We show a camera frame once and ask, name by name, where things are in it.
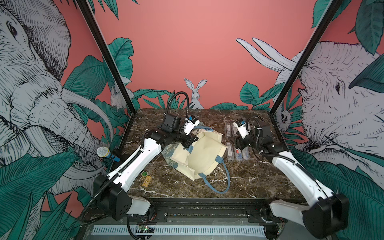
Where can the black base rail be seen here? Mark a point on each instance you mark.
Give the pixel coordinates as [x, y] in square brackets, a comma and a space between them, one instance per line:
[164, 210]

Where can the cream canvas tote bag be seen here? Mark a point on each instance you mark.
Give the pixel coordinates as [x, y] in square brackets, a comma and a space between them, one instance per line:
[201, 158]

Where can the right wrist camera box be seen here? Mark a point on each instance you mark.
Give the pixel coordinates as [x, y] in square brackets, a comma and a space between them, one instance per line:
[252, 128]

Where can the black frame post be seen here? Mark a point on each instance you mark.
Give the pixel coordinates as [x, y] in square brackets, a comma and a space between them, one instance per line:
[88, 15]
[325, 20]

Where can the black left frame post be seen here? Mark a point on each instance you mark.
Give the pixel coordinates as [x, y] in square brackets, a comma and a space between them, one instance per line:
[88, 15]

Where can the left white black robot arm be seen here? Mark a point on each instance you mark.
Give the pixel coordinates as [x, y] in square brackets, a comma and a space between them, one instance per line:
[111, 191]

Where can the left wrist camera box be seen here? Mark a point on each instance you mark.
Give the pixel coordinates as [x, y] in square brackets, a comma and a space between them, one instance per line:
[172, 124]

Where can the white vented cable duct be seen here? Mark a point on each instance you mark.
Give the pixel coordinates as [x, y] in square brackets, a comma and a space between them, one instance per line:
[163, 230]

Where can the clear compass case barcode label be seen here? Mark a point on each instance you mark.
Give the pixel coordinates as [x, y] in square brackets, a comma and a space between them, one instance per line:
[228, 130]

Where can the clear compass case gold label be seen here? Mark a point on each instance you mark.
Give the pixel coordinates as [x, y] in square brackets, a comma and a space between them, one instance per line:
[234, 129]

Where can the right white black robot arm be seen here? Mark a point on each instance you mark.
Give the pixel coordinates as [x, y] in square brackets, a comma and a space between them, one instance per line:
[326, 212]

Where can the small wooden tag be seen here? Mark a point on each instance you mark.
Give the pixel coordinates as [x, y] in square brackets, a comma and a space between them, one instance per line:
[147, 181]

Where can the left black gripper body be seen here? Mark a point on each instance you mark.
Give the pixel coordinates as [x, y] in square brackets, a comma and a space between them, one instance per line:
[179, 137]

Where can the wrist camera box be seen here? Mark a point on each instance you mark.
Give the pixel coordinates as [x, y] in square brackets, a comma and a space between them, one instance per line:
[252, 128]
[172, 124]

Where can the clear case blue parts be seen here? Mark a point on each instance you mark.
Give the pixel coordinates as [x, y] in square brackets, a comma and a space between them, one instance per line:
[245, 153]

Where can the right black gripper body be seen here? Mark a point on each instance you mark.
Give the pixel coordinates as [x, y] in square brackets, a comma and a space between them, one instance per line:
[250, 141]

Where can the black right frame post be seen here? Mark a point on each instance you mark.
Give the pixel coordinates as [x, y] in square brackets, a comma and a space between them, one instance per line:
[325, 20]

